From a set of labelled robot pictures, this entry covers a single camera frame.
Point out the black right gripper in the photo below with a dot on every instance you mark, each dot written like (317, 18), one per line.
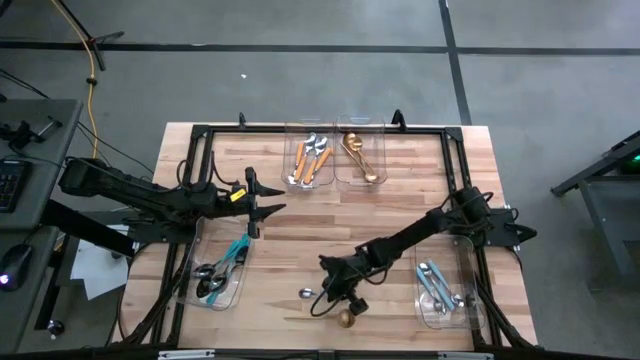
(345, 275)

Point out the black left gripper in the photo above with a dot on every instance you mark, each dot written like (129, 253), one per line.
(225, 200)

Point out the spoons group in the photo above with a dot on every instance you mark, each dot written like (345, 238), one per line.
(299, 152)
(310, 140)

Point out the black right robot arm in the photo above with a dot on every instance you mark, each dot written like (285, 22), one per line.
(415, 232)

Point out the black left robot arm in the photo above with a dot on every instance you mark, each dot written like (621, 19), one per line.
(125, 187)

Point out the yellow tape label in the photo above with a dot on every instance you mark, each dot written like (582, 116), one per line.
(238, 195)

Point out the clear plastic bin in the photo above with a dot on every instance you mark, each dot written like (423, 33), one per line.
(237, 285)
(307, 125)
(380, 150)
(472, 280)

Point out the white paper sheet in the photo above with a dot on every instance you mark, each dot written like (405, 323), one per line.
(95, 270)

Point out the grey side desk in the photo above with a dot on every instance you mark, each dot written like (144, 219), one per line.
(50, 150)

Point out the black tripod stand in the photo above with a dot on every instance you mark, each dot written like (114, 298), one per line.
(107, 37)

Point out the black caster wheel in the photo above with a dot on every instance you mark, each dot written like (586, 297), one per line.
(55, 328)

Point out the black desk clamp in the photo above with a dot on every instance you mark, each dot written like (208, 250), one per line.
(22, 134)

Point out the black backlit keyboard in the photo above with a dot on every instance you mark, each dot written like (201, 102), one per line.
(12, 185)

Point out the black computer mouse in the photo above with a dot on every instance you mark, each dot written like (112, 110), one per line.
(15, 267)

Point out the grey metal stand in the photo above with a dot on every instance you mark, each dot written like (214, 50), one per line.
(610, 225)

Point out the silver aluminium bracket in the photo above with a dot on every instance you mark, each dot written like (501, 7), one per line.
(185, 354)
(465, 355)

